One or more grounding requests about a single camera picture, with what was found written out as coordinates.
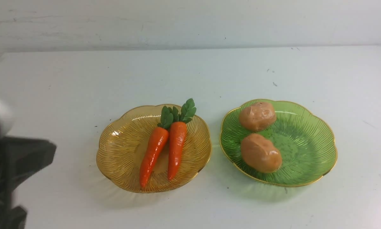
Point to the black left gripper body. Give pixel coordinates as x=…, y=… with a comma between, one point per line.
x=20, y=158

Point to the orange carrot with green leaves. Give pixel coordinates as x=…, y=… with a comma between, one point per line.
x=156, y=144

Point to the brown potato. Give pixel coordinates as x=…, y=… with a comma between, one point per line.
x=258, y=116
x=260, y=153

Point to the amber ribbed glass plate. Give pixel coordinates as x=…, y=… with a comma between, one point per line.
x=123, y=144

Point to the green ribbed glass plate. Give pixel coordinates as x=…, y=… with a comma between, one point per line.
x=306, y=144

